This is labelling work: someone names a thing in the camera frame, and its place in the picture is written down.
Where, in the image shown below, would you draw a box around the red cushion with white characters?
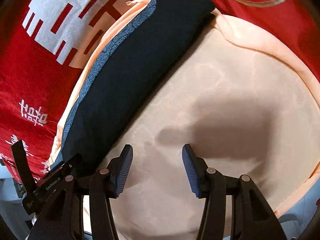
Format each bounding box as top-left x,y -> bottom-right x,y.
1,0 -> 129,180

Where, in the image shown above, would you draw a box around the dark navy pants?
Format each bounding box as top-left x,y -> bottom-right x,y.
55,0 -> 215,176

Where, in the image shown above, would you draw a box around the red embroidered floral cushion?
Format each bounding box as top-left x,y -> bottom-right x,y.
212,0 -> 319,77

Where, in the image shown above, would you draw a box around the peach sofa cover cloth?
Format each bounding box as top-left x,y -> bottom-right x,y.
47,0 -> 320,240

